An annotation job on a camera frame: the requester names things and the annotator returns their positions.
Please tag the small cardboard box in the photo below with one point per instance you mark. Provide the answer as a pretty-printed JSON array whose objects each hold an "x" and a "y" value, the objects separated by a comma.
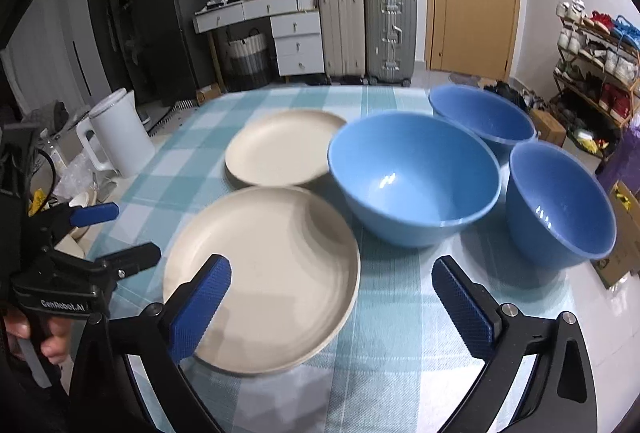
[{"x": 547, "y": 128}]

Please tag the silver suitcase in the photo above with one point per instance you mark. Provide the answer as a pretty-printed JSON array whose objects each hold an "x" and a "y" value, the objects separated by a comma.
[{"x": 390, "y": 33}]

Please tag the checked teal tablecloth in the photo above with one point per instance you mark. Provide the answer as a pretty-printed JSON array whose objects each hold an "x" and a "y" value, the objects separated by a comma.
[{"x": 385, "y": 318}]

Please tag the beige plate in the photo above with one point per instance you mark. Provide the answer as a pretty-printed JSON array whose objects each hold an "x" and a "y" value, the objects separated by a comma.
[
  {"x": 280, "y": 148},
  {"x": 280, "y": 263}
]

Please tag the woven laundry basket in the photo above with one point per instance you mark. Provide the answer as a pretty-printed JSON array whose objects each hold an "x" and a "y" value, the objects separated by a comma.
[{"x": 245, "y": 60}]

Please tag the wooden shoe rack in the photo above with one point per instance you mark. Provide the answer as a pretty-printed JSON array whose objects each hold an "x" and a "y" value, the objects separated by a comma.
[{"x": 600, "y": 73}]

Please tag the dark grey fridge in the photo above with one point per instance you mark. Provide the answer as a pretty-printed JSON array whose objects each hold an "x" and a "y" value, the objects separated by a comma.
[{"x": 170, "y": 28}]

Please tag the large open cardboard box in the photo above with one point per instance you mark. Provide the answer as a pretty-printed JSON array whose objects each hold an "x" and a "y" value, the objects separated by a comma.
[{"x": 622, "y": 238}]

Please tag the flat cardboard box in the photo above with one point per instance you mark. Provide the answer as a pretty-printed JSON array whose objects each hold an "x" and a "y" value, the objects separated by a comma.
[{"x": 207, "y": 94}]

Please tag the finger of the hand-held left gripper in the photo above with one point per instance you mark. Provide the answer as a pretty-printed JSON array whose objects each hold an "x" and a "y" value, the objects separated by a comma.
[
  {"x": 132, "y": 258},
  {"x": 95, "y": 214}
]

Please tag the person's left hand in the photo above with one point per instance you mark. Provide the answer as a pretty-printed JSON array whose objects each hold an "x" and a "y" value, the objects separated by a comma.
[{"x": 56, "y": 340}]

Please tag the white desk with drawers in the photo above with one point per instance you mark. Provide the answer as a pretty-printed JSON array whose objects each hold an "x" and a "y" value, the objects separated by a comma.
[{"x": 295, "y": 38}]

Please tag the grey door mat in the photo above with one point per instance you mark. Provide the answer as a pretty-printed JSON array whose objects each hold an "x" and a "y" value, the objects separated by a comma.
[{"x": 465, "y": 79}]

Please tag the person's left forearm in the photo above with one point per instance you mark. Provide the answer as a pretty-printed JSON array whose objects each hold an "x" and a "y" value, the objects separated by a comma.
[{"x": 27, "y": 405}]

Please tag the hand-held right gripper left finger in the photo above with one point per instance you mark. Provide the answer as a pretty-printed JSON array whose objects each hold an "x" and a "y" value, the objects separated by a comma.
[{"x": 200, "y": 308}]

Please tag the white electric kettle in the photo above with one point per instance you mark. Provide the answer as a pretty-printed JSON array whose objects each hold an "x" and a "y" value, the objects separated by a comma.
[{"x": 120, "y": 133}]

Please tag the beige suitcase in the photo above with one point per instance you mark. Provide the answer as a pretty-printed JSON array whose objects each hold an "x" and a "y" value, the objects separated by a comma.
[{"x": 342, "y": 33}]

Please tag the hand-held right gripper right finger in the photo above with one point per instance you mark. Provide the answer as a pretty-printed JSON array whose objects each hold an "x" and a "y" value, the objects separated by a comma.
[{"x": 465, "y": 308}]

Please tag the blue bowl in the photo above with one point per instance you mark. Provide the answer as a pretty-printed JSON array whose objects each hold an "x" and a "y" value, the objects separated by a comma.
[
  {"x": 560, "y": 208},
  {"x": 480, "y": 118},
  {"x": 415, "y": 173}
]

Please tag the pile of loose shoes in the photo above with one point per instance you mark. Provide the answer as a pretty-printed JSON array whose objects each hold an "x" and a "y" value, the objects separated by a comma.
[{"x": 515, "y": 95}]

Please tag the purple bag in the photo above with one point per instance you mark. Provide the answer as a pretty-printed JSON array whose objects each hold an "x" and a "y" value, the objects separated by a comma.
[{"x": 625, "y": 158}]

